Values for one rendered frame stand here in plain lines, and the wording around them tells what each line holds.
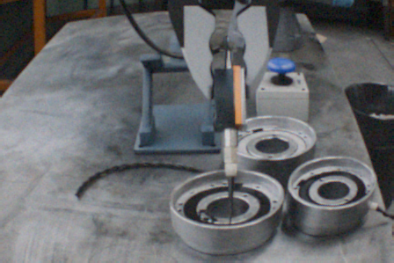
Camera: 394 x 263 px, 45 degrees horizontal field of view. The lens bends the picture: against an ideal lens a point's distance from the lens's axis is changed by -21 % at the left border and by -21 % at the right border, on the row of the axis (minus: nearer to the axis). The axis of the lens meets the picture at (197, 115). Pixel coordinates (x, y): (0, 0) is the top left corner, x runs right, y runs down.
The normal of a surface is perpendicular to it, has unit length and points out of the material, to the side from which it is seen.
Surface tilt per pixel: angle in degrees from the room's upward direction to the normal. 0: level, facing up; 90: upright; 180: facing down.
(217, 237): 90
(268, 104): 90
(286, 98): 90
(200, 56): 90
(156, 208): 0
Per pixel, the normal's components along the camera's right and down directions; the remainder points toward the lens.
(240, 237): 0.19, 0.40
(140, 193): -0.04, -0.91
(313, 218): -0.56, 0.37
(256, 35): -0.04, 0.42
